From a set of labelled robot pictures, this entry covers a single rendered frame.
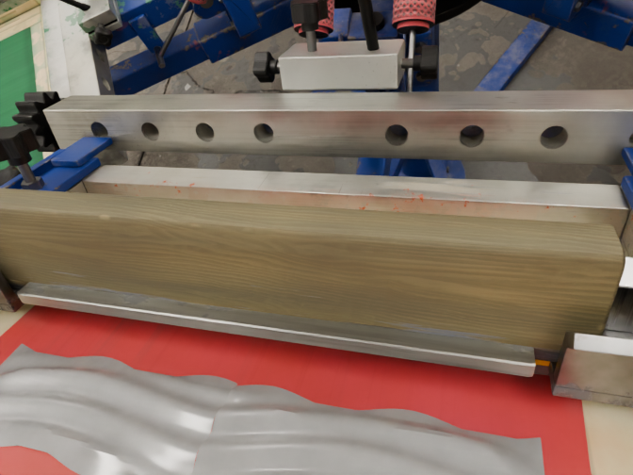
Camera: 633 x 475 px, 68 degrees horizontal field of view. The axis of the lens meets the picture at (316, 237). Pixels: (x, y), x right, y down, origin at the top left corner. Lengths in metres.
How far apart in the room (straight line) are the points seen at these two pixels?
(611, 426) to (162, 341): 0.29
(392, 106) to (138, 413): 0.33
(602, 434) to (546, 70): 1.81
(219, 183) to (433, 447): 0.31
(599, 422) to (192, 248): 0.25
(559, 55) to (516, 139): 1.64
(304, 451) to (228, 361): 0.09
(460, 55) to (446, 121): 1.63
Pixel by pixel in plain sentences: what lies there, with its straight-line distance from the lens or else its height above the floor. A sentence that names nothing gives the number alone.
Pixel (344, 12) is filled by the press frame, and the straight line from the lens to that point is 0.73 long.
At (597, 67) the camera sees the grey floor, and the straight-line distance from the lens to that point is 2.08.
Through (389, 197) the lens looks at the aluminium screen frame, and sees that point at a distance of 0.41.
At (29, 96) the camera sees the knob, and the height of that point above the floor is 1.16.
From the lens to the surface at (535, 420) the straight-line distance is 0.31.
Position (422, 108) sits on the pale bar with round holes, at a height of 1.17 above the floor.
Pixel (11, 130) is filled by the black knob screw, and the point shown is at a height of 1.24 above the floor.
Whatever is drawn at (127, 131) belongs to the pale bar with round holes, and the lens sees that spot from 0.58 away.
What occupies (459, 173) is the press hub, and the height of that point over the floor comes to 0.01.
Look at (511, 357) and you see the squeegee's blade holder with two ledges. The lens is 0.28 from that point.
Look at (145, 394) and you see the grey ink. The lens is 0.33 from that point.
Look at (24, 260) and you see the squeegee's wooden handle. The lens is 0.40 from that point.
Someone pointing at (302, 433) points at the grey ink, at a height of 1.25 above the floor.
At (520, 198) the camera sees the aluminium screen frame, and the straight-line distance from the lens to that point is 0.42.
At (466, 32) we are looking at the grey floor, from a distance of 2.16.
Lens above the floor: 1.53
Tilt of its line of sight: 64 degrees down
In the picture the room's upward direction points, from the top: 31 degrees counter-clockwise
